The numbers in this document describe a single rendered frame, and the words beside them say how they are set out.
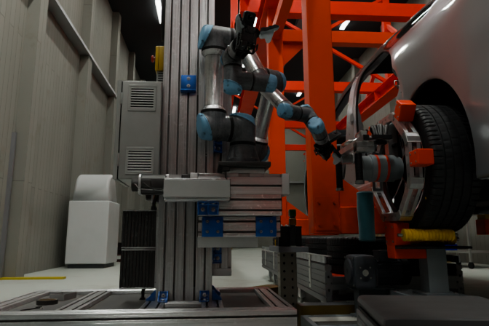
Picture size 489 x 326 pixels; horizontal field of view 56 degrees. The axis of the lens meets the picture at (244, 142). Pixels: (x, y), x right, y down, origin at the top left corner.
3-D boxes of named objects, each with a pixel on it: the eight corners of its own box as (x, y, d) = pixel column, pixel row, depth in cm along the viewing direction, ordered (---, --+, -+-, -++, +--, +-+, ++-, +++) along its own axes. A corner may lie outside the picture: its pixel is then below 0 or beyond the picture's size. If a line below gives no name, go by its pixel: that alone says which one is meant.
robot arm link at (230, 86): (253, 92, 179) (252, 65, 182) (225, 89, 176) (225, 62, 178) (247, 97, 187) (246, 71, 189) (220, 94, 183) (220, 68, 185)
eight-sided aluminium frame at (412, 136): (427, 219, 205) (418, 102, 216) (413, 219, 205) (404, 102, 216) (383, 223, 258) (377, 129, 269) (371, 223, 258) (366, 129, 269)
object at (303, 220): (338, 235, 460) (337, 200, 467) (287, 235, 456) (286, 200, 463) (334, 235, 476) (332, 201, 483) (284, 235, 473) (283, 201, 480)
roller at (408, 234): (461, 241, 217) (460, 228, 218) (400, 241, 215) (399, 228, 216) (455, 241, 222) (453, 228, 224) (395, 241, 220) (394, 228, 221)
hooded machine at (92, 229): (76, 265, 851) (82, 177, 884) (117, 265, 857) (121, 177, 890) (62, 268, 770) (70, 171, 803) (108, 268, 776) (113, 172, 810)
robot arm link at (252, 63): (246, 49, 226) (273, 101, 188) (225, 46, 222) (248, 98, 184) (252, 27, 219) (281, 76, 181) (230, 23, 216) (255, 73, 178)
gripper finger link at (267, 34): (281, 42, 160) (260, 46, 166) (283, 27, 162) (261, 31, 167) (277, 38, 158) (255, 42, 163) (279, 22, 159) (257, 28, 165)
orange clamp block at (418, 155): (425, 167, 210) (434, 164, 201) (409, 167, 210) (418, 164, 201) (424, 152, 212) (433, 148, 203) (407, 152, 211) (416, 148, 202)
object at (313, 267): (340, 294, 271) (338, 256, 275) (324, 295, 270) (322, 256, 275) (279, 267, 512) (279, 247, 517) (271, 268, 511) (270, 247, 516)
